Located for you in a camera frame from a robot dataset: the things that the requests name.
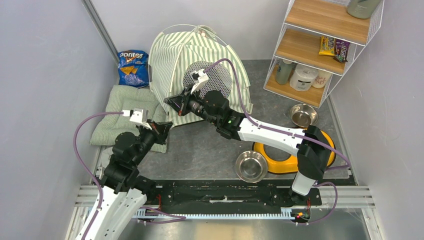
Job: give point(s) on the yellow pet bowl holder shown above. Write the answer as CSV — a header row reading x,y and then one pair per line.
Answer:
x,y
290,165

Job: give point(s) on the green bottle shelf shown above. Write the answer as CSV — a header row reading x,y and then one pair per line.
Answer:
x,y
283,71
362,9

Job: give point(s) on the white wire wooden shelf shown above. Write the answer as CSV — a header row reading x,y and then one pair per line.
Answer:
x,y
320,34

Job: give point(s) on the yellow candy bag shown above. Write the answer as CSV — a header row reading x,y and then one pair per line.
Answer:
x,y
327,46

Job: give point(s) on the dark purple candy bag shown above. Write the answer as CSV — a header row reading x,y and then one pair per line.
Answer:
x,y
341,50

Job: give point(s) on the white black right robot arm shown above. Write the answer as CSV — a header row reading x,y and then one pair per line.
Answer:
x,y
309,145

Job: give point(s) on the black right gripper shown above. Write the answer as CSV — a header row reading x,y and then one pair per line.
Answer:
x,y
181,102

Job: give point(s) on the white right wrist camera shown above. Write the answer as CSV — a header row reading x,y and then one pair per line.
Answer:
x,y
200,79

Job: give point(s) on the steel bowl near shelf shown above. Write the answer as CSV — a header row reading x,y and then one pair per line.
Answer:
x,y
303,115

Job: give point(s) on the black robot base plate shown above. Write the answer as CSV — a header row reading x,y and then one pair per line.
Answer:
x,y
274,192

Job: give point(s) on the thin white tent pole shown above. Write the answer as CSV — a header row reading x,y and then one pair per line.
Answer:
x,y
181,33

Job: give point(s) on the green bottle top shelf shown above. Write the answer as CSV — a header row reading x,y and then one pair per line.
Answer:
x,y
362,9

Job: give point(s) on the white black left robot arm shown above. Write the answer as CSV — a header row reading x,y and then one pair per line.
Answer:
x,y
122,189

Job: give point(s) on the green striped pet tent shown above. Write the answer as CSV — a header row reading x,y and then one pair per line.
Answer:
x,y
194,58

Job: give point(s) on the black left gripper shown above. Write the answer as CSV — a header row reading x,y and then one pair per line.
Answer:
x,y
160,130

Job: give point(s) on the aluminium rail frame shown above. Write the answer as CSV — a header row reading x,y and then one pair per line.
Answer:
x,y
333,197

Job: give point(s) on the green bottle lower shelf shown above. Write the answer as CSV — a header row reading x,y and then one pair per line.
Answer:
x,y
283,71

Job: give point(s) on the blue Doritos chip bag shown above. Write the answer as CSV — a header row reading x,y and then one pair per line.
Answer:
x,y
133,68

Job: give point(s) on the steel bowl front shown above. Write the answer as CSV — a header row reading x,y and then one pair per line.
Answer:
x,y
251,166

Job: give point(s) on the green checked pet cushion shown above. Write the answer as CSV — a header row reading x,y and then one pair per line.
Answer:
x,y
125,98

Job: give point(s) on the cream printed cup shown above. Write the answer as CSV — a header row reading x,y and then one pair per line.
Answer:
x,y
321,79

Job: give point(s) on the white toilet paper roll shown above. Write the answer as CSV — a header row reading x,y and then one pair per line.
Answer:
x,y
303,77

